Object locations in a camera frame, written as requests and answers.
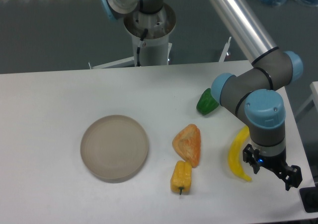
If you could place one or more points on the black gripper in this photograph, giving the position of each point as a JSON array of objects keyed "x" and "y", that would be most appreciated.
[{"x": 291, "y": 175}]

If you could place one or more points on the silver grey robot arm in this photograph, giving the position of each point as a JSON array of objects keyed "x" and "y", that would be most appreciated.
[{"x": 252, "y": 97}]

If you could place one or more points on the orange toy pepper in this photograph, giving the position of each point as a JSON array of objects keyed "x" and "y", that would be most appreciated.
[{"x": 187, "y": 144}]

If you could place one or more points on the green bell pepper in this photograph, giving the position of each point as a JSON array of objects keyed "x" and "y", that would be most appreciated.
[{"x": 206, "y": 103}]

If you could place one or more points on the yellow bell pepper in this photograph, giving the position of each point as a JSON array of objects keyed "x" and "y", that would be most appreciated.
[{"x": 181, "y": 180}]

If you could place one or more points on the yellow banana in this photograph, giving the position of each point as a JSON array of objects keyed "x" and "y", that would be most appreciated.
[{"x": 234, "y": 153}]

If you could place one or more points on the black device at table edge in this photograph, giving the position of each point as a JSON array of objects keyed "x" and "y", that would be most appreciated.
[{"x": 309, "y": 197}]

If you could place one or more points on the beige round plate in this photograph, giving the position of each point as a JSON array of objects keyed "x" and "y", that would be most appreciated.
[{"x": 114, "y": 148}]

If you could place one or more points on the white frame at right edge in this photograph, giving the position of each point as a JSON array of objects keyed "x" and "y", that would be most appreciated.
[{"x": 309, "y": 103}]

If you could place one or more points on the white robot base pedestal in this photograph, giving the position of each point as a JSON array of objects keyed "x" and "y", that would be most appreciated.
[{"x": 150, "y": 39}]

